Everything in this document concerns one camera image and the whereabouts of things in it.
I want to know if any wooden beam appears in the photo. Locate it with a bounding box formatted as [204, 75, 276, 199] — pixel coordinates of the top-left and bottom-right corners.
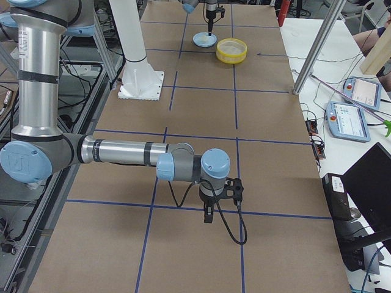
[360, 19, 390, 75]

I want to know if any far blue teach pendant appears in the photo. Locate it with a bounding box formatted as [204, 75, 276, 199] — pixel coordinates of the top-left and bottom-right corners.
[343, 76, 381, 110]

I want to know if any light blue plate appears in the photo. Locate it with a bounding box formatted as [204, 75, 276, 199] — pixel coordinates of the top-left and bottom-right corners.
[193, 32, 217, 48]

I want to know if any far orange black connector module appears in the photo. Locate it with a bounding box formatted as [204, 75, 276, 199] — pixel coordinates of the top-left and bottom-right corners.
[305, 119, 318, 136]

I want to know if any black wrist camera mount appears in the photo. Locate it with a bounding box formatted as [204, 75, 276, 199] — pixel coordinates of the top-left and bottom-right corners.
[216, 6, 225, 18]
[219, 178, 244, 206]

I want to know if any orange black connector module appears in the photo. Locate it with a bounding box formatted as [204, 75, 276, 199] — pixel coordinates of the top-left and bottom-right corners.
[312, 140, 326, 160]
[305, 119, 318, 136]

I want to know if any white pedestal column with base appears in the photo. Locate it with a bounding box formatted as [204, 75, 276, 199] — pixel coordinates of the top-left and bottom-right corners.
[109, 0, 164, 101]

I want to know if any black computer box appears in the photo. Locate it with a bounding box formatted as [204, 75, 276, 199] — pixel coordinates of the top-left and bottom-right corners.
[322, 173, 379, 275]

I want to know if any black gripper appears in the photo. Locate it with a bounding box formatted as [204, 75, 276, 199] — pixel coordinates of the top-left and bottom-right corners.
[200, 193, 216, 223]
[206, 4, 216, 36]

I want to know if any aluminium frame post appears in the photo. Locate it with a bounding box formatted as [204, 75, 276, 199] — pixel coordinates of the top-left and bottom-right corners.
[293, 0, 346, 95]

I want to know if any yellow round steamer basket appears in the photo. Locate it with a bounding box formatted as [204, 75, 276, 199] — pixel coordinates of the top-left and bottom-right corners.
[216, 38, 247, 65]

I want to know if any aluminium side rail frame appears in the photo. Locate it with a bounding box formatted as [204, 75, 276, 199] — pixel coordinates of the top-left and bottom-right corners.
[1, 7, 111, 292]

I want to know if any black monitor on stand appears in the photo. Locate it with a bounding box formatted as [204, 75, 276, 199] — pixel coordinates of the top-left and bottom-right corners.
[342, 142, 390, 250]

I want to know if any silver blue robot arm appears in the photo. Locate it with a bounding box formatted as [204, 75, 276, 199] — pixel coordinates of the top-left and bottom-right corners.
[1, 1, 230, 223]
[180, 0, 219, 36]

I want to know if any pink stick with green tip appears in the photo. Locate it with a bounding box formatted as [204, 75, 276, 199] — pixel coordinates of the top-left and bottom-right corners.
[310, 74, 391, 137]

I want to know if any red fire extinguisher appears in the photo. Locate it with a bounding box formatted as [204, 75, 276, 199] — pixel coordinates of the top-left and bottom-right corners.
[277, 0, 291, 27]

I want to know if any near blue teach pendant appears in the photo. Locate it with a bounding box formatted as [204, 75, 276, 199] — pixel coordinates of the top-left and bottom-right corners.
[326, 101, 371, 142]

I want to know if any near orange black connector module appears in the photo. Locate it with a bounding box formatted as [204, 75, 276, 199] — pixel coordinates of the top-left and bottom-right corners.
[312, 140, 326, 160]

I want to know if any blue teach pendant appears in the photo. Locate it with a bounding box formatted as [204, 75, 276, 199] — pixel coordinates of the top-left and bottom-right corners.
[326, 101, 371, 142]
[343, 76, 381, 110]

